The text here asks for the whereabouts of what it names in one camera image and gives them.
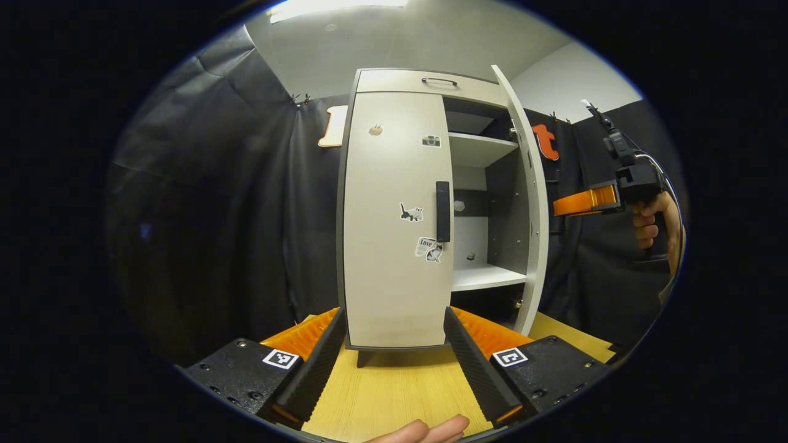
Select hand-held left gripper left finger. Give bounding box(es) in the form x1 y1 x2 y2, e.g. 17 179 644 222
179 306 348 430

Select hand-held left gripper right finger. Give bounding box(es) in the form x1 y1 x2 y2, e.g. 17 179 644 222
443 306 616 429

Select black door handle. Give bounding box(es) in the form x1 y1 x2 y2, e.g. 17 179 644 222
547 178 564 236
435 181 451 243

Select white shoe cabinet door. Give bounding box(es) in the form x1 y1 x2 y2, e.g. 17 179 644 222
343 92 455 348
491 65 550 336

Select white double-door shoe cabinet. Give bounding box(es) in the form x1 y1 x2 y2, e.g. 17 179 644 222
336 65 550 369

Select white cabinet shelf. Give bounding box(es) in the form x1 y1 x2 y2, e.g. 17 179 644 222
448 132 519 169
451 263 528 292

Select white cabinet drawer front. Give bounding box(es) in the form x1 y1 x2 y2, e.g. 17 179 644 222
356 69 510 108

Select black backdrop cloth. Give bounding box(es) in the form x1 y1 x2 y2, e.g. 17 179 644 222
105 25 687 370

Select ceiling light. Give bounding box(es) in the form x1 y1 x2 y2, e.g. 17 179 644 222
268 0 410 24

